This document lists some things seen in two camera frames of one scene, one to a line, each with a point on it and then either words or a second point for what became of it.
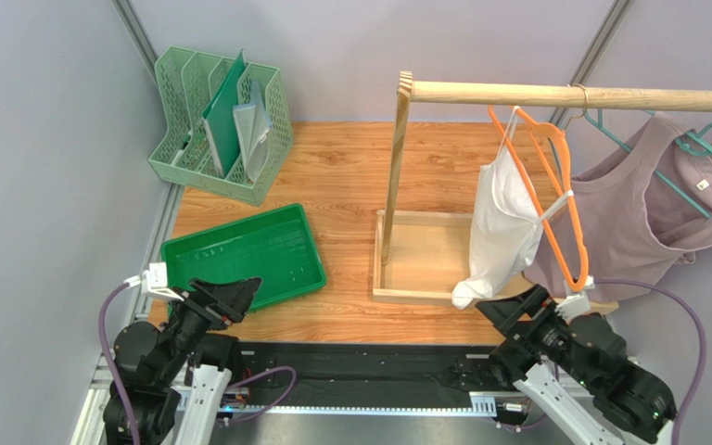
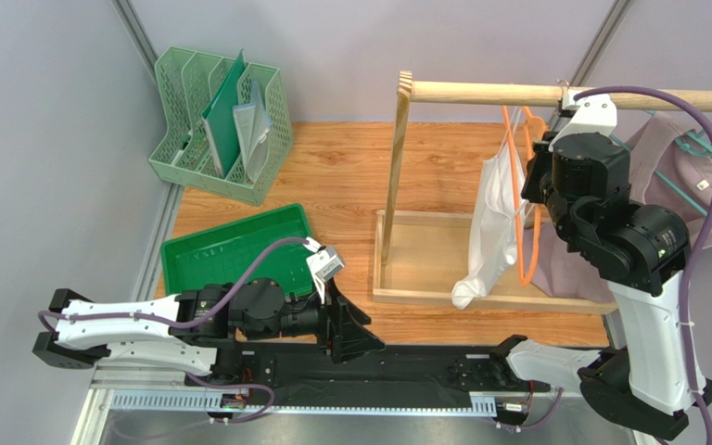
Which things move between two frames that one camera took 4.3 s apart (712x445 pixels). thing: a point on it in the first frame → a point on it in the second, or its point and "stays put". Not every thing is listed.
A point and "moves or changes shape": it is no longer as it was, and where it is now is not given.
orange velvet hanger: [552, 147] moves or changes shape
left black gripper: [238, 292] → [349, 340]
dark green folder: [222, 116] stays put
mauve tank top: [661, 197] stays put
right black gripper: [529, 324] → [536, 178]
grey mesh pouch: [253, 123] stays put
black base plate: [320, 374] stays put
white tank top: [508, 222] stays put
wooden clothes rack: [424, 256] stays put
